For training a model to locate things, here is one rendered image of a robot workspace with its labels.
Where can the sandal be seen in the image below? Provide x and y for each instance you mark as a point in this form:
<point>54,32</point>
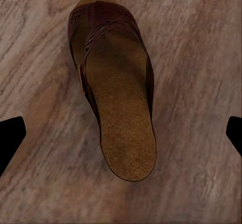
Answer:
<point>117,78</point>

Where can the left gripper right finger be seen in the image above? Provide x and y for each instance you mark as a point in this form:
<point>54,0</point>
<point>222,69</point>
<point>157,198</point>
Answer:
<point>234,132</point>

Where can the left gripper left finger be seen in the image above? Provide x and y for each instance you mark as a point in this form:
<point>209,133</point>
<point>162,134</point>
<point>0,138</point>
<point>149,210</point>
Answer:
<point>12,133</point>

